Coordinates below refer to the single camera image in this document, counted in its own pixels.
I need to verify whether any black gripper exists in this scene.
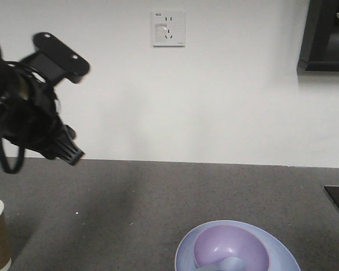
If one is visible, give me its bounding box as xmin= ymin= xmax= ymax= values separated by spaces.
xmin=0 ymin=48 xmax=84 ymax=166

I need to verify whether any purple plastic bowl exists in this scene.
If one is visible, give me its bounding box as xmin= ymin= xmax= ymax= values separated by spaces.
xmin=193 ymin=225 xmax=270 ymax=270

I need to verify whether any light blue plastic spoon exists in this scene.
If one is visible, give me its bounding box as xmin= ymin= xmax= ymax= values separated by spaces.
xmin=196 ymin=257 xmax=246 ymax=271

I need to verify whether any light blue plastic plate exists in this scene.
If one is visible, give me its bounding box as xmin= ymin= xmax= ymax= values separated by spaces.
xmin=174 ymin=220 xmax=300 ymax=270

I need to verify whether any black range hood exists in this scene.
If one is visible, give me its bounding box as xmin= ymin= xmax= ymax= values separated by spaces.
xmin=297 ymin=0 xmax=339 ymax=72

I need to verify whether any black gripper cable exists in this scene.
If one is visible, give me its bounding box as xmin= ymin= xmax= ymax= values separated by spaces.
xmin=0 ymin=128 xmax=27 ymax=174

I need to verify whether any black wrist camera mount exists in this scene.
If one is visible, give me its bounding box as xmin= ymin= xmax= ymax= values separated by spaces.
xmin=20 ymin=32 xmax=90 ymax=86

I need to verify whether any white wall power socket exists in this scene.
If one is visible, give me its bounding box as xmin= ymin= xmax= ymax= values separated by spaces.
xmin=151 ymin=10 xmax=186 ymax=47

